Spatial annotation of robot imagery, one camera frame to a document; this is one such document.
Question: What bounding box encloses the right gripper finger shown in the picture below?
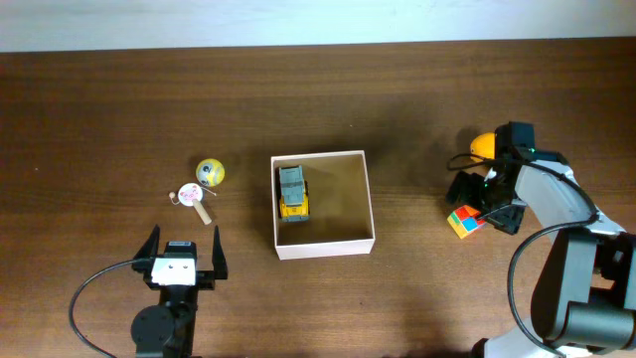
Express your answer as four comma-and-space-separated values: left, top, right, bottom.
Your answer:
489, 205, 525, 235
445, 171, 483, 207

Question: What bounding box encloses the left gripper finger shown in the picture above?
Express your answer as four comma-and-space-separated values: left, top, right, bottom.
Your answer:
132, 225, 160, 271
212, 226, 229, 280

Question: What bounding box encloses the orange toy dinosaur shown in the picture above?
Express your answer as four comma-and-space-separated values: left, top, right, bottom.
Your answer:
470, 132, 496, 162

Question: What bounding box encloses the multicolour puzzle cube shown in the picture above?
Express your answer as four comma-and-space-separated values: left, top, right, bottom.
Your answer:
447, 205, 486, 240

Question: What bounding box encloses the yellow grey face ball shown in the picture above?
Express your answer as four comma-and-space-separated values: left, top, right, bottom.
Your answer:
196, 158, 226, 187

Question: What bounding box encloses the yellow grey toy truck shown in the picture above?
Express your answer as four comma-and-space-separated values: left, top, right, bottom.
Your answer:
278, 165, 310, 223

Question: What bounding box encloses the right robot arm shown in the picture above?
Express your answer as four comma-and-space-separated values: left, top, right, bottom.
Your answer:
446, 121, 635, 357

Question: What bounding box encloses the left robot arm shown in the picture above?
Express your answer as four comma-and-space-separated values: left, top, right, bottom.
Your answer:
130, 227, 229, 358

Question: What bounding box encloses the pig face rattle drum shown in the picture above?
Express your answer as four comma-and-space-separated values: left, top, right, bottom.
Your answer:
168, 183, 217, 225

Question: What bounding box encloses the pink cardboard box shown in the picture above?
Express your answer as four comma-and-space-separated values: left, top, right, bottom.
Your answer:
270, 150, 376, 261

